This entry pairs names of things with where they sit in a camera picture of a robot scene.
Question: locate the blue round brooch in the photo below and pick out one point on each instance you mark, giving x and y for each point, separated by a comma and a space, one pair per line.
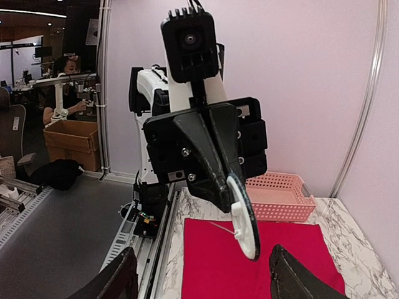
243, 218

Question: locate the grey office chair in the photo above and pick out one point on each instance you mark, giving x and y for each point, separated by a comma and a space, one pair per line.
12, 129

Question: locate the aluminium front rail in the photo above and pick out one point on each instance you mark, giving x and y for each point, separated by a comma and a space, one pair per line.
152, 254

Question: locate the pink plastic basket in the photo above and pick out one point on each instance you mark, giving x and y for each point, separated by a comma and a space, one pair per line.
280, 197

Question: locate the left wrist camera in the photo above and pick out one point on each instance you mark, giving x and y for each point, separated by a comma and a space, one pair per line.
193, 60

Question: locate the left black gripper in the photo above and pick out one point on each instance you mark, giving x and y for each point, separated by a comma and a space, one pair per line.
210, 143

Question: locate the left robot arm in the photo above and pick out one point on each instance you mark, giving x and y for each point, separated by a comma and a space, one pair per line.
148, 97

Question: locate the seated person in background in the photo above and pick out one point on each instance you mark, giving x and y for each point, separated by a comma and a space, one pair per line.
67, 66

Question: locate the black bag on floor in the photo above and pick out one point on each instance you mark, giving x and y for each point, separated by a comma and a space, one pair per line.
60, 174

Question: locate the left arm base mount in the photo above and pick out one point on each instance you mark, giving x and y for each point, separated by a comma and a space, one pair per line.
147, 208

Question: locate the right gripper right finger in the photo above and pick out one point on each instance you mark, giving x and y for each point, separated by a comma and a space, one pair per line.
291, 279

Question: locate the cardboard box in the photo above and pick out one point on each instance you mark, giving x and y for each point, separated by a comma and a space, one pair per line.
77, 140

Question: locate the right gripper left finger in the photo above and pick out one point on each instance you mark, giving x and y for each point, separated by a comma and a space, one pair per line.
119, 279

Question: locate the left aluminium post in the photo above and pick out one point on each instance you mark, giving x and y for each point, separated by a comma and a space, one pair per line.
101, 86

